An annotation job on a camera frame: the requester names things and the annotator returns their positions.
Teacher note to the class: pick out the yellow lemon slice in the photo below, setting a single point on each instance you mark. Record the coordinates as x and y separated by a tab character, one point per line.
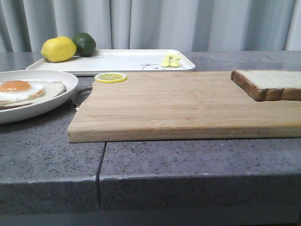
110	77

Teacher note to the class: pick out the white round plate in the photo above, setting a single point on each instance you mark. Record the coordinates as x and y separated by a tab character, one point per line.
29	111

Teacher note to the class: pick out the metal cutting board handle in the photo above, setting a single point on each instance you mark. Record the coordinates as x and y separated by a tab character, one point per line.
81	89

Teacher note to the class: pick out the grey curtain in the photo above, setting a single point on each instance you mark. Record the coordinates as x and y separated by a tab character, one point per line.
185	25

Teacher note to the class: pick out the wooden cutting board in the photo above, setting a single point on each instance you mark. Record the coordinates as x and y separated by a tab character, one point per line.
180	105

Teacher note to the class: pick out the green lime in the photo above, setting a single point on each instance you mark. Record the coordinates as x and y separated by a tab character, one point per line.
85	44

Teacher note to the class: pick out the front yellow lemon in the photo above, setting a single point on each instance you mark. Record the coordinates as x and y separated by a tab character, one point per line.
58	49

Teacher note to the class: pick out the fried egg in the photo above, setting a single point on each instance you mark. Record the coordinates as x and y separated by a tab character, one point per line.
18	90

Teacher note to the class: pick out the yellow plastic fork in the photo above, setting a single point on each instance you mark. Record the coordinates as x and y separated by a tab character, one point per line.
166	60

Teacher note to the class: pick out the white rectangular tray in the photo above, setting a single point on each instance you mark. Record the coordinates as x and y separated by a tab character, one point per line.
116	60

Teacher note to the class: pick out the bread slice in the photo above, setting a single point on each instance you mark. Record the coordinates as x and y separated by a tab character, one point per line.
269	85
51	90

